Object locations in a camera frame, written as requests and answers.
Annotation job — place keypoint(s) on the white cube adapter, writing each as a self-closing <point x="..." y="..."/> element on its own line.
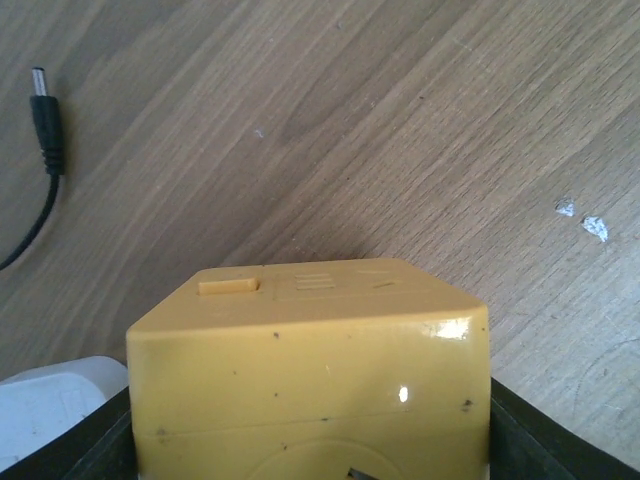
<point x="41" y="404"/>

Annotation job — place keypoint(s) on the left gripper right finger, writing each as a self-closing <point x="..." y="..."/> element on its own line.
<point x="527" y="444"/>

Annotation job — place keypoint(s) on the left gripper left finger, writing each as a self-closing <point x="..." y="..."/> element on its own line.
<point x="101" y="446"/>

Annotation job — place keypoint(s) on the black power adapter with cable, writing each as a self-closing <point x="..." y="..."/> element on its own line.
<point x="47" y="121"/>

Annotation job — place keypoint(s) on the yellow cube socket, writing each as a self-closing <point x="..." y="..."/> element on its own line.
<point x="323" y="370"/>

